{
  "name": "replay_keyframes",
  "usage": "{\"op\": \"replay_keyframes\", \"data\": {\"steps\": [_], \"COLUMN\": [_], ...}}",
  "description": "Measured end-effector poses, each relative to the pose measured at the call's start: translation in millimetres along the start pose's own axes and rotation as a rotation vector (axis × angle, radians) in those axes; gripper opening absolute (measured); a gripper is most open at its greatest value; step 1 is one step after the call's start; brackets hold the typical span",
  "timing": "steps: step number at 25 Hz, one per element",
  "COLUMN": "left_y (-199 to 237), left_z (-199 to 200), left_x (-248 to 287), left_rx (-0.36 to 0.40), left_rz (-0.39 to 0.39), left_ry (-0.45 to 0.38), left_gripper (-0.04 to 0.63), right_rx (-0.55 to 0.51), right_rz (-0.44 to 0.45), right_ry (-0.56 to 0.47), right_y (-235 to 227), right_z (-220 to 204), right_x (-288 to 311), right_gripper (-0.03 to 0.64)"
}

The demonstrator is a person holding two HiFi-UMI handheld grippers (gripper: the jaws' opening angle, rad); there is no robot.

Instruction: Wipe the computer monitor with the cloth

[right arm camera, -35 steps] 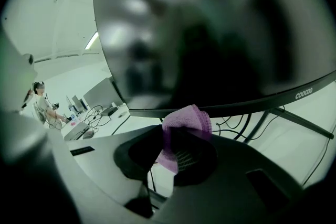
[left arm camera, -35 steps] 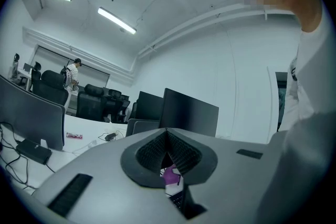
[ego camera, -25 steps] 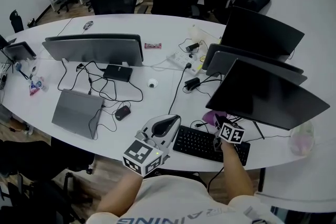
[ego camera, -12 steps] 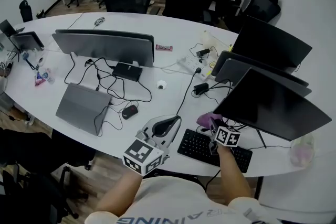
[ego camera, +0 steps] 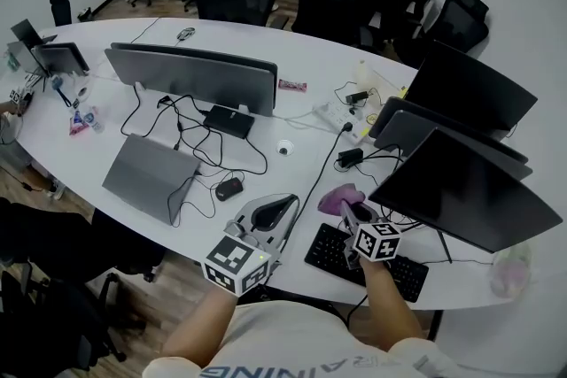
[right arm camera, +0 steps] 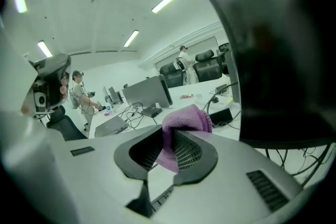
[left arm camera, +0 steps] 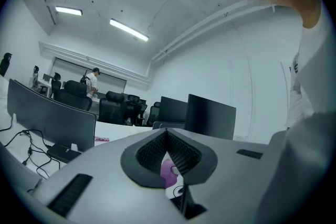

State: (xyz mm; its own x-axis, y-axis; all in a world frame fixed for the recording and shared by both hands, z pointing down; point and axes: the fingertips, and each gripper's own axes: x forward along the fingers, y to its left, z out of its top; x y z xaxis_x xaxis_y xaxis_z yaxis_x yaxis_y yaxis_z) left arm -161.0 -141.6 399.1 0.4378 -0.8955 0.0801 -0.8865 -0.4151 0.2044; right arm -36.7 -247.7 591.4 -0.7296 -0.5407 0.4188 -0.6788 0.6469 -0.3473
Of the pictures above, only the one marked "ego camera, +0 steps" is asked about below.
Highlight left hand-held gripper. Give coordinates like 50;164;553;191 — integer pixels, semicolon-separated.
202;192;301;297

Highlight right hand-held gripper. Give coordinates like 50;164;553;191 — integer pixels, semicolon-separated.
338;198;402;271

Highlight purple cloth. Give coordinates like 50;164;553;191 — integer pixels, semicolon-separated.
317;183;368;217

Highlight person's right forearm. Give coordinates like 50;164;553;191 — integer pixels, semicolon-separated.
357;256;425;353

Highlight person's left forearm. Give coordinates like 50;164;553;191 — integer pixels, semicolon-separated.
161;289;240;364

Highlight grey monitor on left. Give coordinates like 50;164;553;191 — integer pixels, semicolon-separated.
105;48;276;117

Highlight black keyboard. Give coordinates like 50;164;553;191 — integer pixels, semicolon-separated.
304;222;430;304

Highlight black and red mouse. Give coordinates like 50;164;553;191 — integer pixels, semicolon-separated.
215;179;244;203

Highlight black power adapter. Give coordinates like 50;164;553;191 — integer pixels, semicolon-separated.
337;147;365;169

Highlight person's black shorts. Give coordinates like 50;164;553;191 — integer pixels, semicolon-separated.
238;285;352;328

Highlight black docking station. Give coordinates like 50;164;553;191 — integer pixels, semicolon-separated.
202;104;256;140

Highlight white power strip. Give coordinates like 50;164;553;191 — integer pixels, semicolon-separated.
313;100;377;146

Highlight person's white t-shirt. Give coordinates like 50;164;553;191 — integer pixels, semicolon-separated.
141;300;470;378

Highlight translucent plastic bottle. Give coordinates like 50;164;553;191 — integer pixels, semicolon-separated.
353;59;385;104

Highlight red snack packet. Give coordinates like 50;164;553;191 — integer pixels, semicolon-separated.
277;78;307;93

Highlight clear plastic bag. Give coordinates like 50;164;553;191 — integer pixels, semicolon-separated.
489;241;533;301

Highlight clear water bottle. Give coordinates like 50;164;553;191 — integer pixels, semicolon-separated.
86;104;106;135

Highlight pink packet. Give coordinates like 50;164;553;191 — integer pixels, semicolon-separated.
68;110;90;137

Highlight grey laptop on stand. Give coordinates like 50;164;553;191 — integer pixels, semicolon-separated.
31;42;91;79

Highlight black laptop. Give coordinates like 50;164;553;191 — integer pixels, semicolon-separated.
11;19;58;50

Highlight black laptop cable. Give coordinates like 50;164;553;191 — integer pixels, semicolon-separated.
167;135;269;229

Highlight long black power cable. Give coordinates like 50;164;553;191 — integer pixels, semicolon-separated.
283;121;354;244

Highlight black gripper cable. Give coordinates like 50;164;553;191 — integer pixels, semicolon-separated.
345;294;369;328

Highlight black cable with connector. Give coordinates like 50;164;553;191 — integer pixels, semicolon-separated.
157;95;225;169

